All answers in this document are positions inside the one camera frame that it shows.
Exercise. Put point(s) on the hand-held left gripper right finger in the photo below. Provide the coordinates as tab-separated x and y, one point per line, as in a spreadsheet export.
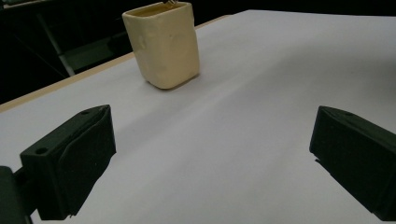
358	155

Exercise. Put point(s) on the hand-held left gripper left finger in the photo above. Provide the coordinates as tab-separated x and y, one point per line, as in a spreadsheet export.
71	161

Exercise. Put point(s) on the cream square cup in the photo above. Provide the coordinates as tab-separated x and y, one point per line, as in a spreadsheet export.
165	46

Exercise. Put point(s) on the wooden table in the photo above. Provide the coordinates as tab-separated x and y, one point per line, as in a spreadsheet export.
62	83

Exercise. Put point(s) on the white table sheet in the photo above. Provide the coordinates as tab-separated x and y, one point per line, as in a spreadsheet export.
233	124

